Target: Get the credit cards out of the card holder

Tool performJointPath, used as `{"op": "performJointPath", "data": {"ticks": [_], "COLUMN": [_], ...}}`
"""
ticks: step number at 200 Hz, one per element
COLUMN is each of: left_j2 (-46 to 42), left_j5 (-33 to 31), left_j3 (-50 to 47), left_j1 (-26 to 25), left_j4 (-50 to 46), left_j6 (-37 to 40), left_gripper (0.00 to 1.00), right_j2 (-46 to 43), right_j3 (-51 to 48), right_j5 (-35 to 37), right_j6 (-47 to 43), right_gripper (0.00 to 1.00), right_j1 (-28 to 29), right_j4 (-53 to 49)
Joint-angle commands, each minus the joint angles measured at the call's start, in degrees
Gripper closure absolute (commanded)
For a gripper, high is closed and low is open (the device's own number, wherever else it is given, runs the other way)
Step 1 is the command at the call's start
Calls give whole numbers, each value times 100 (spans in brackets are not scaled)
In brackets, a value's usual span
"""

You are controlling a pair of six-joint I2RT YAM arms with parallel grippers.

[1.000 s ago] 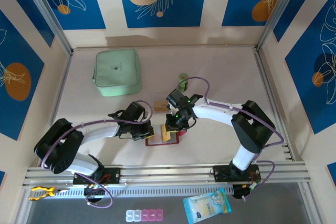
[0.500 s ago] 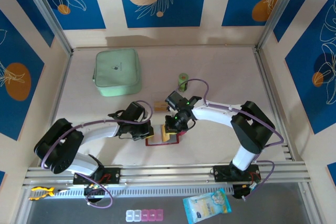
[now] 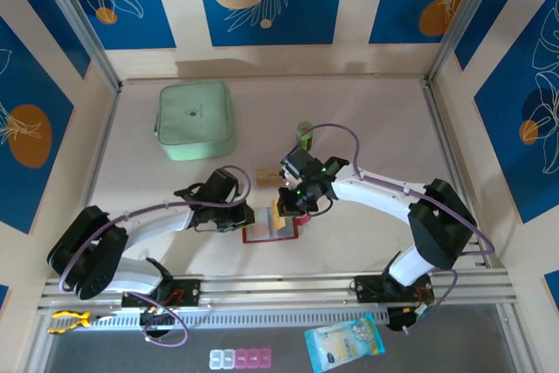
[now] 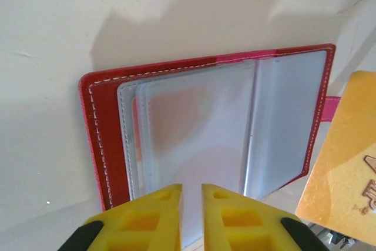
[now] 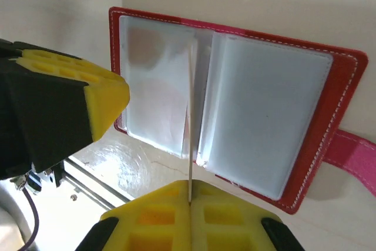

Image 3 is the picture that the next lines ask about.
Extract red leather card holder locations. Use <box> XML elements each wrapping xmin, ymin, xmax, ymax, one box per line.
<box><xmin>242</xmin><ymin>208</ymin><xmax>312</xmax><ymax>244</ymax></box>

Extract mint green zip pouch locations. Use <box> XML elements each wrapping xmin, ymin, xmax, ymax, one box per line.
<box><xmin>152</xmin><ymin>79</ymin><xmax>238</xmax><ymax>162</ymax></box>

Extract black connector block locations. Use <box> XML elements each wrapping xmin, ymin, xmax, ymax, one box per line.
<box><xmin>139</xmin><ymin>307</ymin><xmax>176</xmax><ymax>339</ymax></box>
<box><xmin>386</xmin><ymin>306</ymin><xmax>427</xmax><ymax>334</ymax></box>

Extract white pink pill organiser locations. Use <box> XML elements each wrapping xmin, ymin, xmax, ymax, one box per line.
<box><xmin>209</xmin><ymin>348</ymin><xmax>273</xmax><ymax>370</ymax></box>

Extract blue snack packet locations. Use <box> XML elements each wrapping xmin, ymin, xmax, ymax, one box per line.
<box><xmin>303</xmin><ymin>312</ymin><xmax>387</xmax><ymax>373</ymax></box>

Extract yellow black pliers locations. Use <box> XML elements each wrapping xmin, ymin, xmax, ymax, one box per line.
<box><xmin>47</xmin><ymin>309</ymin><xmax>117</xmax><ymax>335</ymax></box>

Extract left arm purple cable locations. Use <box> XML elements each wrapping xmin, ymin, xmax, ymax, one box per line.
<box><xmin>59</xmin><ymin>166</ymin><xmax>253</xmax><ymax>347</ymax></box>

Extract aluminium mounting rail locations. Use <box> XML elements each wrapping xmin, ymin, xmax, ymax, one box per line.
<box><xmin>37</xmin><ymin>268</ymin><xmax>519</xmax><ymax>311</ymax></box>

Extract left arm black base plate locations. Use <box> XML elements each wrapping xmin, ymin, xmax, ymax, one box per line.
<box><xmin>121</xmin><ymin>277</ymin><xmax>203</xmax><ymax>308</ymax></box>

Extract slotted grey cable duct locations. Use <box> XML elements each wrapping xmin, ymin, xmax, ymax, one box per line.
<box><xmin>47</xmin><ymin>307</ymin><xmax>390</xmax><ymax>331</ymax></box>

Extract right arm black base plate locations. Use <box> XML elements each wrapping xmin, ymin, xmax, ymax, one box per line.
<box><xmin>352</xmin><ymin>274</ymin><xmax>434</xmax><ymax>304</ymax></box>

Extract aluminium table edge rail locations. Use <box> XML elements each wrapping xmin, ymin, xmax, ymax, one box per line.
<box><xmin>81</xmin><ymin>84</ymin><xmax>123</xmax><ymax>215</ymax></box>
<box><xmin>422</xmin><ymin>83</ymin><xmax>493</xmax><ymax>269</ymax></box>

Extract aluminium frame post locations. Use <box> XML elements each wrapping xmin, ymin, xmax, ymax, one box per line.
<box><xmin>32</xmin><ymin>0</ymin><xmax>122</xmax><ymax>91</ymax></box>
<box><xmin>425</xmin><ymin>0</ymin><xmax>514</xmax><ymax>86</ymax></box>

